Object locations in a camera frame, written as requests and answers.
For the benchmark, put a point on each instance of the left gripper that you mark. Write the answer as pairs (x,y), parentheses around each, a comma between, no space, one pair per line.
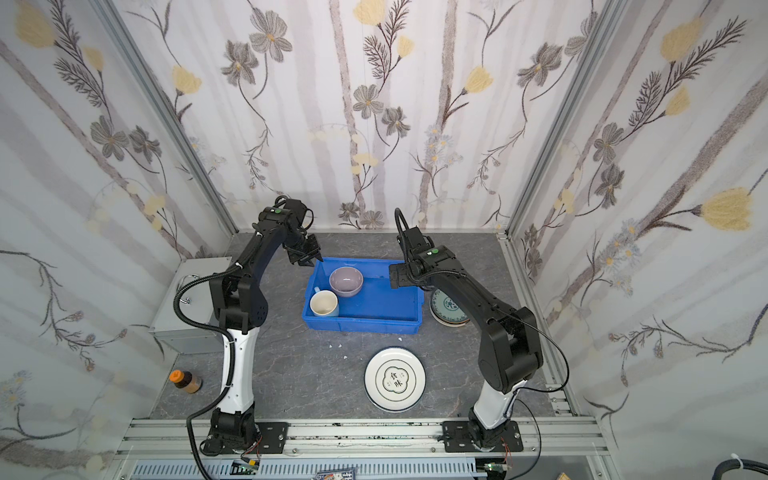
(303,251)

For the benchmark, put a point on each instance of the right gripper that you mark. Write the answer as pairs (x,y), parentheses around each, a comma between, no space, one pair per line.
(399,276)

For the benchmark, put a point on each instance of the purple bowl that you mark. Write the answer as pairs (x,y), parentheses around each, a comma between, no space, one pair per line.
(346,281)

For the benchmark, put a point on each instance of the cream mug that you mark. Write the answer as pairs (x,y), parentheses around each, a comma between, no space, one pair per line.
(324,303)

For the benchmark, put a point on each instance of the white plate with green rim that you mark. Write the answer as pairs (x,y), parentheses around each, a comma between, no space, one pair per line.
(395,379)

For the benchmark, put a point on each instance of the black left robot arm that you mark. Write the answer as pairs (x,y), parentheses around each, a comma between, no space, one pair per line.
(241,308)

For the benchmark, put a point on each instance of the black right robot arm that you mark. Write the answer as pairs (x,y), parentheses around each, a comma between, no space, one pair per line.
(510,343)

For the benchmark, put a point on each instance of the blue plastic bin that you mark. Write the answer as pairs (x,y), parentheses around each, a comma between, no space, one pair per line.
(377,308)

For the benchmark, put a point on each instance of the green patterned plate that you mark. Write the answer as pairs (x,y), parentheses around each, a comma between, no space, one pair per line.
(445,311)

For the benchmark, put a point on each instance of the silver aluminium case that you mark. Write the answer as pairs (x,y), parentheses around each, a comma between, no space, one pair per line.
(196,304)

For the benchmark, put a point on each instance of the orange capped brown bottle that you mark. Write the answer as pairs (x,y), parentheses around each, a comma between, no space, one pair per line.
(185,381)

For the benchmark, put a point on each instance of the aluminium mounting rail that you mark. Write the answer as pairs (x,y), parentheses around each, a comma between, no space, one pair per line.
(541,448)

